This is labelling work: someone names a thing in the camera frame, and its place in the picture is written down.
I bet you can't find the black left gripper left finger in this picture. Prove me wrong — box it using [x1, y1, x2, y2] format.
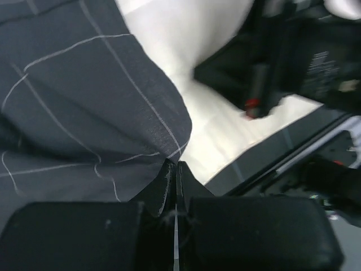
[1, 161, 176, 270]

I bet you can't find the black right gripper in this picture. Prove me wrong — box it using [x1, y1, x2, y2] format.
[193, 1, 360, 119]

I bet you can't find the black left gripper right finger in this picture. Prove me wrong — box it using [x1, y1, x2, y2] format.
[175, 162, 344, 270]

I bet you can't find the dark grey checked pillowcase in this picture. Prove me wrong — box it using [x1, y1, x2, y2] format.
[1, 1, 192, 224]

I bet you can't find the cream white pillow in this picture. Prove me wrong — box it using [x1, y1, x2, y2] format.
[117, 0, 319, 184]

